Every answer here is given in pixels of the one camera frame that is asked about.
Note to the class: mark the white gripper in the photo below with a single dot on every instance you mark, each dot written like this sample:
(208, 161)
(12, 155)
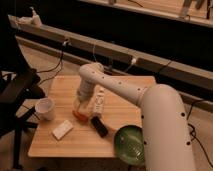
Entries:
(84, 93)

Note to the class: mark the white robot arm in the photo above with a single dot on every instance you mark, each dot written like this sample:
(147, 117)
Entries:
(167, 142)

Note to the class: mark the green ceramic bowl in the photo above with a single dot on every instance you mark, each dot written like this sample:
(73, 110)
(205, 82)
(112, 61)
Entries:
(128, 145)

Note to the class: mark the black rectangular block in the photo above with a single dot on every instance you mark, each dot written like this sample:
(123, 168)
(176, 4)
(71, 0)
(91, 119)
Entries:
(99, 126)

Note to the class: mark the white rectangular sponge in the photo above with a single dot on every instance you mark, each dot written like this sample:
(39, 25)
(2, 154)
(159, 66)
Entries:
(61, 130)

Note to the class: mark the white cup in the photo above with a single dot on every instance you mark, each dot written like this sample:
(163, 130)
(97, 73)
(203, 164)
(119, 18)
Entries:
(45, 108)

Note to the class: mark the black chair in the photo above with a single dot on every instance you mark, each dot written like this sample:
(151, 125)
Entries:
(18, 82)

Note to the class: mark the white object on rail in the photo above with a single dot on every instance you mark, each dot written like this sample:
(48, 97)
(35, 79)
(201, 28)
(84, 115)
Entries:
(34, 19)

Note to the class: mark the grey metal rail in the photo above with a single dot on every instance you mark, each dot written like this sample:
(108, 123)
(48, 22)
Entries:
(191, 76)

